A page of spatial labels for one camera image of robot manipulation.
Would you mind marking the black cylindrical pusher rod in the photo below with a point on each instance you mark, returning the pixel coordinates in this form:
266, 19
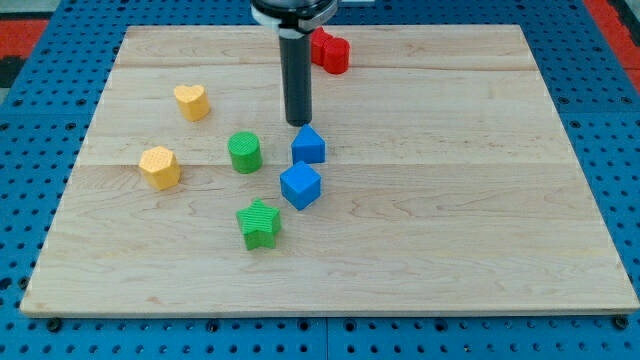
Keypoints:
295, 56

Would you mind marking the green star block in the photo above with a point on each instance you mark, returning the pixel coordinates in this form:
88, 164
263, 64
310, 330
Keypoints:
259, 225

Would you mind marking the yellow hexagon block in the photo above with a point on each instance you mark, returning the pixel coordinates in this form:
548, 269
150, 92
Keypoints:
160, 168

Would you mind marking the red crescent block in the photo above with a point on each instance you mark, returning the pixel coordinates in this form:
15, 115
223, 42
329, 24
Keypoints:
319, 38

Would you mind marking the red octagon block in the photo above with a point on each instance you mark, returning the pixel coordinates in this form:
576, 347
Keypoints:
336, 55

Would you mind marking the blue pentagon house block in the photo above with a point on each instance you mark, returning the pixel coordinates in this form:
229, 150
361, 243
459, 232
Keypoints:
308, 146

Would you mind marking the green cylinder block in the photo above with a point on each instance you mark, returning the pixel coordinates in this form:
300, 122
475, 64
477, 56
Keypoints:
245, 152

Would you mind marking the yellow heart block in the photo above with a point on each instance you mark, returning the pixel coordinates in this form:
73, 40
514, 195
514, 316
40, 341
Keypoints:
192, 101

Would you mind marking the blue cube block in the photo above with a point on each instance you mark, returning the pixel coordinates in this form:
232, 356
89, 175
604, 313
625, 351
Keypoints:
300, 185

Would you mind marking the wooden board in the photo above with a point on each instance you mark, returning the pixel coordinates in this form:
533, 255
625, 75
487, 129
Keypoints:
449, 188

